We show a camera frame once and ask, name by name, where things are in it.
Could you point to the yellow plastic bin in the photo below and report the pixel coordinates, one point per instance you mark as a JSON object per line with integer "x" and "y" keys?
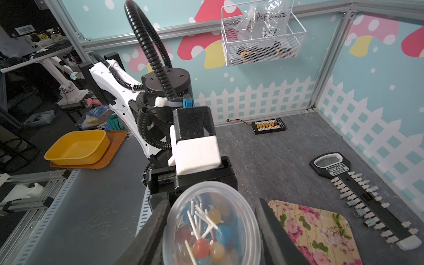
{"x": 78, "y": 148}

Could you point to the clear plastic zip bag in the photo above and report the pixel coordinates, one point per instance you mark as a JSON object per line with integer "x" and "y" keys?
{"x": 265, "y": 19}

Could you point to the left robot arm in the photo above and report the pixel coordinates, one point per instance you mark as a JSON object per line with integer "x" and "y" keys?
{"x": 146, "y": 107}

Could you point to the clear candy jar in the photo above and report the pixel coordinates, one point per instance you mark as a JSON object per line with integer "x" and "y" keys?
{"x": 211, "y": 224}

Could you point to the floral rectangular tray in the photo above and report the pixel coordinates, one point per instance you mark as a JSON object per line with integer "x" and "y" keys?
{"x": 323, "y": 237}

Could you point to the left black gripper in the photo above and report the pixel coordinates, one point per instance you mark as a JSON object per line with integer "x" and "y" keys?
{"x": 164, "y": 183}

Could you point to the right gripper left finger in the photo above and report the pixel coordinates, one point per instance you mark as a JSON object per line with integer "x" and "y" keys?
{"x": 146, "y": 249}

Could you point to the black parallel charging board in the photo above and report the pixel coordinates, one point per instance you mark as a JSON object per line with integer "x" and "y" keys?
{"x": 268, "y": 126}

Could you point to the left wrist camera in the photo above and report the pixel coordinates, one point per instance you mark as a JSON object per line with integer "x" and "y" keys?
{"x": 193, "y": 141}

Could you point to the white wire basket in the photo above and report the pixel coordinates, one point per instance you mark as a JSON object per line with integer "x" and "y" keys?
{"x": 233, "y": 38}

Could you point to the orange tray outside cell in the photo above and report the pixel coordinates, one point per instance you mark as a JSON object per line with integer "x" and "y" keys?
{"x": 116, "y": 139}

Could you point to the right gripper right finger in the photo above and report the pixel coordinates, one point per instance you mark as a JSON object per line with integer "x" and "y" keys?
{"x": 277, "y": 247}

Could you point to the black socket holder rail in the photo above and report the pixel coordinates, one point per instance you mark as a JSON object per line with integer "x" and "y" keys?
{"x": 365, "y": 201}

